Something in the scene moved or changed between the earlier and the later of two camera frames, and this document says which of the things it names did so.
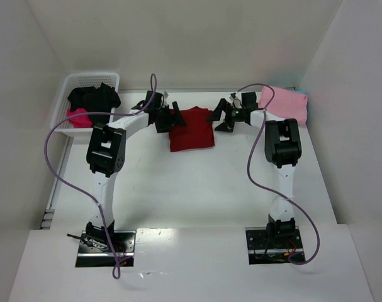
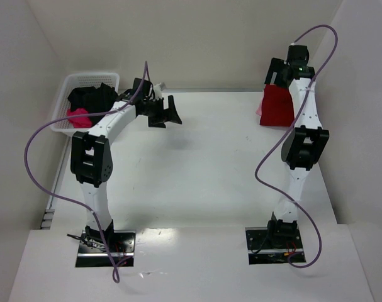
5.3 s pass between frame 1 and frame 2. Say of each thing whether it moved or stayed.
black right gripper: moved
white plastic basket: stayed
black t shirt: stayed
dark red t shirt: moved
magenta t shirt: stayed
